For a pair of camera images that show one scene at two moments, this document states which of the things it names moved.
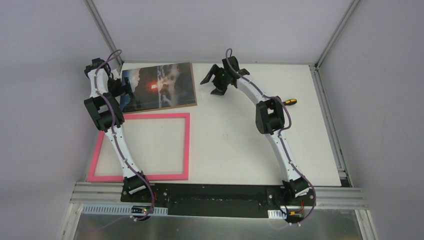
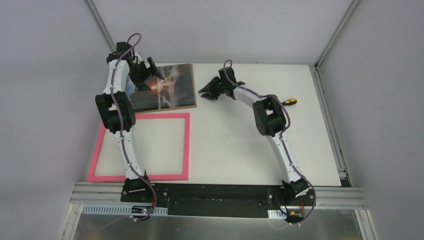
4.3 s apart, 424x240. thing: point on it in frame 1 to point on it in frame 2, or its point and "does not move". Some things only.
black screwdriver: (289, 101) does not move
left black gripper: (125, 88) to (148, 71)
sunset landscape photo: (158, 86) does not move
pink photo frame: (92, 176) does not move
